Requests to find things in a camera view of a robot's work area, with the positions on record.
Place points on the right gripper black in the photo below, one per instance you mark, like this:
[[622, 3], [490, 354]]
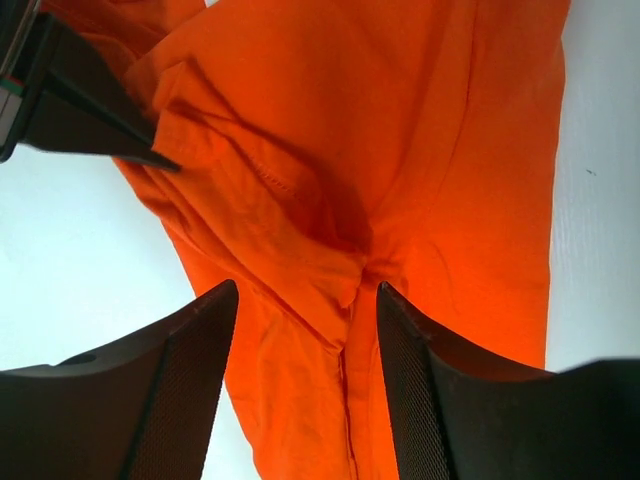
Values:
[[110, 124]]

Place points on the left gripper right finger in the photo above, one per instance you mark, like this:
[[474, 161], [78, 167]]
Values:
[[460, 411]]

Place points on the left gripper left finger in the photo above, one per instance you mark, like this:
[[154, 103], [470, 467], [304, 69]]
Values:
[[140, 407]]

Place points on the orange t shirt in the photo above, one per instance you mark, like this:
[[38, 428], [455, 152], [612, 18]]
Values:
[[326, 147]]

